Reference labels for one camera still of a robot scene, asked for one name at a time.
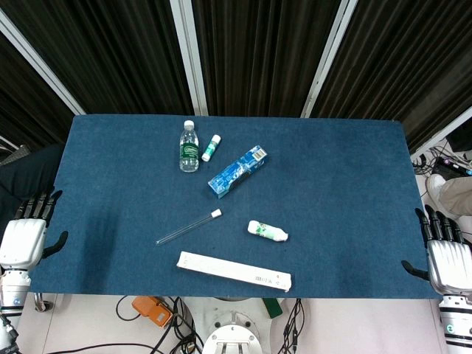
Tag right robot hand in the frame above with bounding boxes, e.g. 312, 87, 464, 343
400, 204, 472, 296

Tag blue table cloth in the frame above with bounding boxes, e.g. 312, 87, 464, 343
27, 114, 443, 300

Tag white bottle green print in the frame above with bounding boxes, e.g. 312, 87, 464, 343
247, 220, 289, 243

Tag black electronic device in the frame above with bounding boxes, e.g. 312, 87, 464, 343
430, 156, 472, 181

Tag robot base column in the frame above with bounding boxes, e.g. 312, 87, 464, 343
187, 296, 285, 354

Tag clear plastic water bottle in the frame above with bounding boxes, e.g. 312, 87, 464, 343
178, 119, 200, 173

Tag table leg caster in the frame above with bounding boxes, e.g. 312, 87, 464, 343
32, 292, 56, 311

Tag long white cardboard box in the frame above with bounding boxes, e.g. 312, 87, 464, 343
176, 251, 293, 293

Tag person leg beige trousers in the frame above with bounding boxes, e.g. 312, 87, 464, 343
437, 177, 472, 219

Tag glass test tube white cap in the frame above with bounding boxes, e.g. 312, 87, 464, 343
155, 208, 223, 246

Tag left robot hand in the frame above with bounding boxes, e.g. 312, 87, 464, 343
0, 190, 69, 271

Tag small green white tube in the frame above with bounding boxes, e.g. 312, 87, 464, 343
201, 134, 222, 162

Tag blue toothpaste box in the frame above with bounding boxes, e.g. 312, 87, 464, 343
207, 145, 269, 200

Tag orange foot pedal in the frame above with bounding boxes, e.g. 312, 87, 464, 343
131, 296, 173, 330

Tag black cable bundle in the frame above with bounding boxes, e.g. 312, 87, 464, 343
278, 297, 305, 354

